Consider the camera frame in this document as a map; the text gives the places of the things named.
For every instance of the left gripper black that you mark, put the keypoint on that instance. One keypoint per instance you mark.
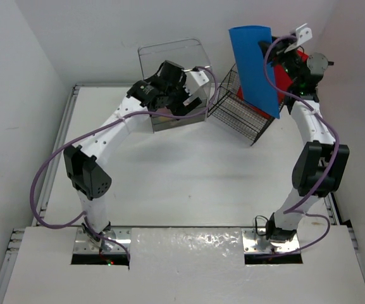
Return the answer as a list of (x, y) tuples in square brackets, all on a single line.
[(176, 107)]

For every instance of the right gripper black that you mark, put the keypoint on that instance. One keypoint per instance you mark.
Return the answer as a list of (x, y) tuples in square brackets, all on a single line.
[(279, 54)]

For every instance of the red folder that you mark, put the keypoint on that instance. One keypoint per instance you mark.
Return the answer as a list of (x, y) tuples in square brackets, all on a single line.
[(283, 81)]

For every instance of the blue folder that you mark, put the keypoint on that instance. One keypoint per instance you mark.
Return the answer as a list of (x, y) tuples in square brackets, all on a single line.
[(249, 60)]

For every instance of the clear plastic drawer unit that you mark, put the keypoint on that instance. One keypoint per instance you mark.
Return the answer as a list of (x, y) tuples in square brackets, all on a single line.
[(188, 53)]

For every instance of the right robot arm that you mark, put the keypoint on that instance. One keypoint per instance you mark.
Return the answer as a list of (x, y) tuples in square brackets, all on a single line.
[(321, 164)]

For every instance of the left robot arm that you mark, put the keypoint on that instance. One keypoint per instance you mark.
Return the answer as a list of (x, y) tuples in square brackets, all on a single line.
[(85, 164)]

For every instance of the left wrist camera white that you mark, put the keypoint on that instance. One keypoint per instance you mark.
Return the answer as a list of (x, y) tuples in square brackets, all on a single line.
[(195, 80)]

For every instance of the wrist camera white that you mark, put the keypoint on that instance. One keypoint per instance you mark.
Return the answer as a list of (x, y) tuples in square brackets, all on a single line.
[(195, 80), (302, 34)]

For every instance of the black wire mesh rack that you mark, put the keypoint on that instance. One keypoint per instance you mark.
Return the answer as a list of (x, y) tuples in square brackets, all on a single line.
[(234, 111)]

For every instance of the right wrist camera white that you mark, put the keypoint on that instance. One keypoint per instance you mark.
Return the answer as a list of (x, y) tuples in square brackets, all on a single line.
[(302, 34)]

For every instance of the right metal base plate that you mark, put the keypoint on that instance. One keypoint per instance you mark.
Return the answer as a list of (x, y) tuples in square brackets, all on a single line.
[(255, 243)]

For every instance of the metal base plate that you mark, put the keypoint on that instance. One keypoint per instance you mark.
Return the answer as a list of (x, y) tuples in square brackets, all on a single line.
[(255, 243), (85, 244)]

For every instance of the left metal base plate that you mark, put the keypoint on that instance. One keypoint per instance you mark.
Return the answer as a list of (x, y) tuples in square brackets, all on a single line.
[(85, 244)]

